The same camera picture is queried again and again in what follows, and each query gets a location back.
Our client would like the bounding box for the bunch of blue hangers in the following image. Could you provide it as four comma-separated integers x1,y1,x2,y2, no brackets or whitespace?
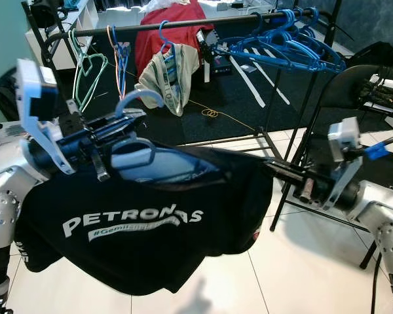
215,7,348,74

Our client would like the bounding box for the black bag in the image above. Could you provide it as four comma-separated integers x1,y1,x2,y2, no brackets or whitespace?
349,41,393,71
29,0,63,27

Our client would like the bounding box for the red cloth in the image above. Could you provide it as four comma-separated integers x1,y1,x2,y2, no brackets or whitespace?
135,0,214,78

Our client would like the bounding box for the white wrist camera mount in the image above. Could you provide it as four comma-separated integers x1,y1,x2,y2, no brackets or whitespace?
15,59,77,176
326,118,366,211

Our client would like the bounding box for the black machine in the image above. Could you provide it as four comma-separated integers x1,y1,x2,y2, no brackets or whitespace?
200,26,233,76

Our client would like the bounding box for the white shelf unit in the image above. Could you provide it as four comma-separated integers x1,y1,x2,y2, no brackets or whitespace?
24,0,100,71

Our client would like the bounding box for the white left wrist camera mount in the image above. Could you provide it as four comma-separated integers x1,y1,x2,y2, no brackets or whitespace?
15,59,77,176

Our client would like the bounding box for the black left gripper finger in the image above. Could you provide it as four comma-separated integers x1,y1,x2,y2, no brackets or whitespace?
100,124,143,145
95,109,147,130

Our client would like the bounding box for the black folding chair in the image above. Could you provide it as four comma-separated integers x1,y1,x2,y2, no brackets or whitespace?
270,63,393,270

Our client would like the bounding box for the pink hanger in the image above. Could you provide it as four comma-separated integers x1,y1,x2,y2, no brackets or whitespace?
106,25,128,99

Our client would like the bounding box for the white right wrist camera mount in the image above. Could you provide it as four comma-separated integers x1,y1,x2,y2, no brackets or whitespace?
326,118,366,211

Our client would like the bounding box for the black metal clothes rack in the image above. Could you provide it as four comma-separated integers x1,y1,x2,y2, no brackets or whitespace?
23,0,345,231

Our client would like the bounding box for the grey garment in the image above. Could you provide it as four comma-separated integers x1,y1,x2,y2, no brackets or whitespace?
136,43,201,117

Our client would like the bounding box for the black printed t-shirt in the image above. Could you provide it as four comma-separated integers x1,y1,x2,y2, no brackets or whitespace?
16,143,274,296

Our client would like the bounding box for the thin blue hanger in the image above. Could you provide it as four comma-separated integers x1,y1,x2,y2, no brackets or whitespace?
111,41,133,100

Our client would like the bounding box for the grey blue plastic hanger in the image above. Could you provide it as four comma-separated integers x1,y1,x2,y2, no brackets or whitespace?
110,88,225,185

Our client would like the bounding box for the orange cable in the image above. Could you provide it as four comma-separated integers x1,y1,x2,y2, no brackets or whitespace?
183,97,259,133

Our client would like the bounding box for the green hanger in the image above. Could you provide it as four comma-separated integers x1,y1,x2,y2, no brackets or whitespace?
67,29,110,113

